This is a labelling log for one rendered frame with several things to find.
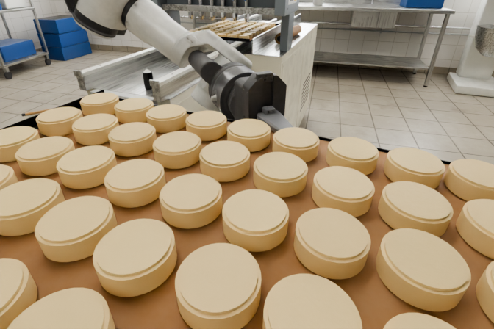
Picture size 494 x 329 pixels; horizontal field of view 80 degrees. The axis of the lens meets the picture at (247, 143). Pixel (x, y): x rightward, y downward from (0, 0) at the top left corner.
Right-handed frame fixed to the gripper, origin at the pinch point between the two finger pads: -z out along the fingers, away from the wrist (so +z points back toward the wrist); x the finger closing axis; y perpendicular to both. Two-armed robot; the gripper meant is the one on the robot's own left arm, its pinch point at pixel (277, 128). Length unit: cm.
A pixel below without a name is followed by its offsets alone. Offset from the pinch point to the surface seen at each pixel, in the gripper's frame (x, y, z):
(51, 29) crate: -53, -113, 519
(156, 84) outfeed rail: -11, -10, 58
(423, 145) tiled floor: -101, 193, 109
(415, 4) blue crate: -10, 307, 249
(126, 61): -11, -17, 93
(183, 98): -19, -1, 65
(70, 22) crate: -46, -87, 538
